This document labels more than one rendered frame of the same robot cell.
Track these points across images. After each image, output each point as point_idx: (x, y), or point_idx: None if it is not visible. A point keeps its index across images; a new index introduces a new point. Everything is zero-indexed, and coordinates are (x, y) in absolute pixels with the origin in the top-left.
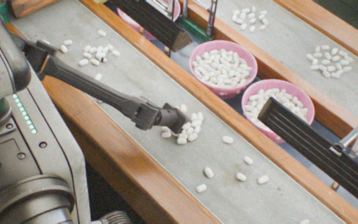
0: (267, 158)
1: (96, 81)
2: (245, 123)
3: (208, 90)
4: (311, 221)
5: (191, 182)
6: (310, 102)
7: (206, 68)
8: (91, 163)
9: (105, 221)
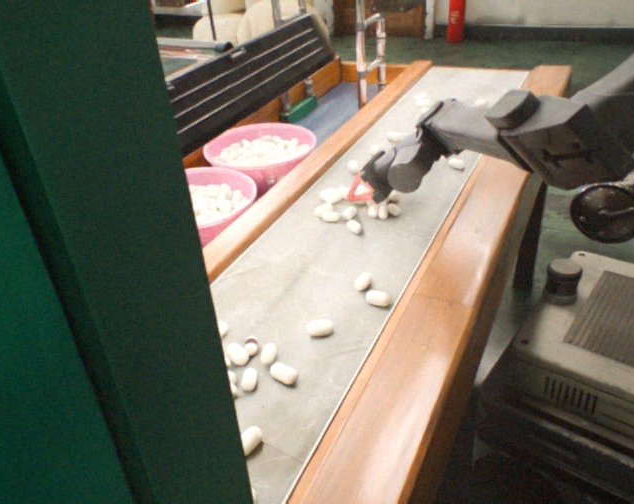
0: (355, 144)
1: (479, 112)
2: (313, 156)
3: (267, 194)
4: (418, 112)
5: (453, 175)
6: (236, 129)
7: (197, 222)
8: (484, 346)
9: (629, 179)
